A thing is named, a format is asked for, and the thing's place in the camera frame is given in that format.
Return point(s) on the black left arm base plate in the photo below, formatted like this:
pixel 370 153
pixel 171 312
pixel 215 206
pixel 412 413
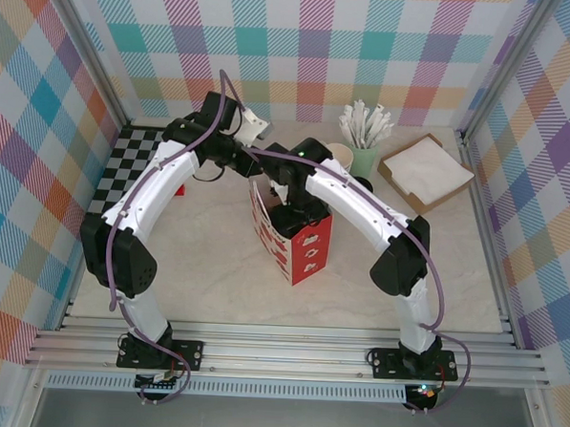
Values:
pixel 191 354

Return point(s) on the aluminium frame post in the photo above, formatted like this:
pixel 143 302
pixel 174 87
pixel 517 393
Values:
pixel 507 67
pixel 94 45

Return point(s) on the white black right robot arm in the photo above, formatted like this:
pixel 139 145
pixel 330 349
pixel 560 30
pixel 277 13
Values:
pixel 357 198

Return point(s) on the stack of cream paper cups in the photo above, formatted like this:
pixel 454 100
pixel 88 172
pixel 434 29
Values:
pixel 343 152

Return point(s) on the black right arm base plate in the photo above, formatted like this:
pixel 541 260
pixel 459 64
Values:
pixel 387 362

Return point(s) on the black grey chess board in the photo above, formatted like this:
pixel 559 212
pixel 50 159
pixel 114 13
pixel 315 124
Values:
pixel 125 167

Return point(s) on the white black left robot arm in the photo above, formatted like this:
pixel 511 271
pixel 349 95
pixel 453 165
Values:
pixel 157 183

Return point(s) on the red toy block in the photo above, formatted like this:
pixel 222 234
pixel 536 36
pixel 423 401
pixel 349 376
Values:
pixel 181 190

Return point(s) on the mint green holder cup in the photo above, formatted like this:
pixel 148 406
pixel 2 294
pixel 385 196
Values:
pixel 364 160

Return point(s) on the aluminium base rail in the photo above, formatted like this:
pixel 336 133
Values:
pixel 282 352

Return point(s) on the black plastic cup lid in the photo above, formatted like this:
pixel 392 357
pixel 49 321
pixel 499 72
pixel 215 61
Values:
pixel 365 182

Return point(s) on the brown cardboard napkin tray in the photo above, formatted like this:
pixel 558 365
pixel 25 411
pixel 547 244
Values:
pixel 401 191

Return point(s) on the red white paper bag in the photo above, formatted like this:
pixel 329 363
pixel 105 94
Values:
pixel 311 253

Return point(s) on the white napkin stack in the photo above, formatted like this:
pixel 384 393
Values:
pixel 426 168

